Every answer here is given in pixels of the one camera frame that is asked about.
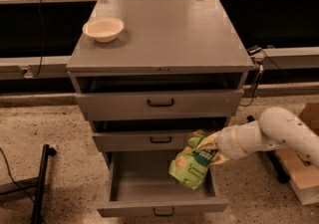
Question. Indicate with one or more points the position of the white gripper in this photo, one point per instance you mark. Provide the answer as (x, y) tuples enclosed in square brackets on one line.
[(226, 144)]

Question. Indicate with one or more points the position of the green rice chip bag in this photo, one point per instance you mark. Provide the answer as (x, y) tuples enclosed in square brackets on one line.
[(190, 166)]

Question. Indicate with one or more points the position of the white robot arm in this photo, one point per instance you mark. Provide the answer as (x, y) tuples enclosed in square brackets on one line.
[(276, 128)]

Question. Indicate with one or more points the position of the grey top drawer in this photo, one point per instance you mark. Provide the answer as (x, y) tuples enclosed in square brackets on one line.
[(159, 105)]

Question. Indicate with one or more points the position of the grey drawer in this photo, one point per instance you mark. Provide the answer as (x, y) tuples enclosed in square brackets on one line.
[(141, 140), (139, 185), (159, 105)]

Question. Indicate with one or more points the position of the grey bottom drawer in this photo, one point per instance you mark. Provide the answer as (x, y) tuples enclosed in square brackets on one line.
[(139, 185)]

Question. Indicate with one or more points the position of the grey metal drawer cabinet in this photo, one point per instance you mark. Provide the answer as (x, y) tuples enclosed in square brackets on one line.
[(166, 46)]

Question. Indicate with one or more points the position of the grey middle drawer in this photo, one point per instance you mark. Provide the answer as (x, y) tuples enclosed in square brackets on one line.
[(141, 140)]

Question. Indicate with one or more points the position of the black stand leg right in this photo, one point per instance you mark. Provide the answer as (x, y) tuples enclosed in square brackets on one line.
[(282, 176)]

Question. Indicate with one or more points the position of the black stand leg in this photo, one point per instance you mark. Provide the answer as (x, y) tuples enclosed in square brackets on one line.
[(47, 151), (282, 176)]

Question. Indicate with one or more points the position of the brown cardboard box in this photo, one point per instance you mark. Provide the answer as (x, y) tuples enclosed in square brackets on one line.
[(304, 177)]

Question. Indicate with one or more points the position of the white paper bowl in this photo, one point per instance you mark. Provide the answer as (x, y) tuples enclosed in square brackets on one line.
[(103, 29)]

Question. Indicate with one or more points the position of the black stand leg left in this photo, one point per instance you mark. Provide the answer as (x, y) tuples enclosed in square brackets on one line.
[(47, 151)]

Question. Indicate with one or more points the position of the wall power outlet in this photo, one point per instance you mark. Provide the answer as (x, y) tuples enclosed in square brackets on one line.
[(26, 72)]

